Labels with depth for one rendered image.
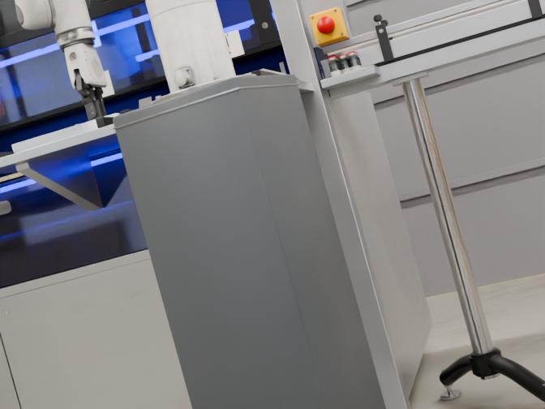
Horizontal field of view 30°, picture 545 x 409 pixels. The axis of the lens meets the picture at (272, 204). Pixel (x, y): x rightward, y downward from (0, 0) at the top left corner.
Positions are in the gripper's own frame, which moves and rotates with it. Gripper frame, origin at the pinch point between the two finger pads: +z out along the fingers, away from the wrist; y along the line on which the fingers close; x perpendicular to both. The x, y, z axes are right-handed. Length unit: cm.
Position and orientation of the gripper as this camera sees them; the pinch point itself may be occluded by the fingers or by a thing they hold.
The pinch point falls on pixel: (96, 111)
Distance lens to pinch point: 234.1
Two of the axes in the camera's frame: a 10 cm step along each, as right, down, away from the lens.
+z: 2.6, 9.7, 0.1
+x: -9.4, 2.5, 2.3
